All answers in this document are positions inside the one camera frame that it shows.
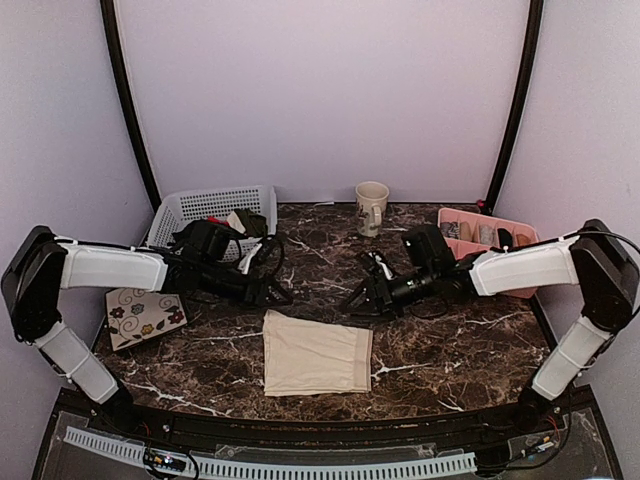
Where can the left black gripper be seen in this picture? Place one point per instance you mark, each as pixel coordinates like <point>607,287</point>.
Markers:
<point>262,294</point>

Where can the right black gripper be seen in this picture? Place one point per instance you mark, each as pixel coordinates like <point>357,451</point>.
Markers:
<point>380,299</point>

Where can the cream cotton boxer underwear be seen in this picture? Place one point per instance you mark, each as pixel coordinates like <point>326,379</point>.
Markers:
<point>304,358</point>

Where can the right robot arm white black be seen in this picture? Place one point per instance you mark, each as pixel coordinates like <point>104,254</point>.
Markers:
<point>601,263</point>

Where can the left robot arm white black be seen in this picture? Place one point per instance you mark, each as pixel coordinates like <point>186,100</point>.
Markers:
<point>46,265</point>

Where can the grey rolled underwear in tray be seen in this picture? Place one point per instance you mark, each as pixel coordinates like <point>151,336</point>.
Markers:
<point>451,229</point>

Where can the tan rolled underwear in tray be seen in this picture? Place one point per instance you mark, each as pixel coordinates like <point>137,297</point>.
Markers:
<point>467,232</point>

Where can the light grey rolled underwear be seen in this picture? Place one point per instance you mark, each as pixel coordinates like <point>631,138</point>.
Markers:
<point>487,234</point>

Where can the black rolled underwear in tray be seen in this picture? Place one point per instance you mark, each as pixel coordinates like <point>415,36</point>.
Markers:
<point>505,238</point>

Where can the brown rolled underwear in tray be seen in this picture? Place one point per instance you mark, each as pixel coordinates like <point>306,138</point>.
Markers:
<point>522,240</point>

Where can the olive green garment in basket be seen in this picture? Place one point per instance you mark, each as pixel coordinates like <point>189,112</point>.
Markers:
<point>256,223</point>

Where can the small white garment in basket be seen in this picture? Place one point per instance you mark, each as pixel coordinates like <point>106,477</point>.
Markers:
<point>237,221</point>

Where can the red garment in basket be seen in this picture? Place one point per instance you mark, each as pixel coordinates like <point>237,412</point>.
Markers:
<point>216,220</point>

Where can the cream ceramic mug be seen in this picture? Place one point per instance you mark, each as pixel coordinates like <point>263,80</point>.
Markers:
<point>371,203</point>

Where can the pink divided organizer tray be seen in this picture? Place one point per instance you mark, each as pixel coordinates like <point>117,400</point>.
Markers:
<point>463,248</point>

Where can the floral square tile coaster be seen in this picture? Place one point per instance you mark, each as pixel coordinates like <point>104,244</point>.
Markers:
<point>136,316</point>

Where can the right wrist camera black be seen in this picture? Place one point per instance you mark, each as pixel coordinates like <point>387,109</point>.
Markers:
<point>427,248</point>

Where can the black front table rail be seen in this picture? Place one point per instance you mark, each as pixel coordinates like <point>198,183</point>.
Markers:
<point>185,424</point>

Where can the white slotted cable duct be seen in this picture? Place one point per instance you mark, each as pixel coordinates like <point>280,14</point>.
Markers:
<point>130,453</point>

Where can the left black frame post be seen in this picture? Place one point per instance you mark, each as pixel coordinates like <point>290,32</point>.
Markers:
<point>125,96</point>

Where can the black frame post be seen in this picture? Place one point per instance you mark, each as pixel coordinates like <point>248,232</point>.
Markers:
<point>523,80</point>
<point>125,96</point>

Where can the right black frame post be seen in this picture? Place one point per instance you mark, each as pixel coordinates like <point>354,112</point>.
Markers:
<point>523,80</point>

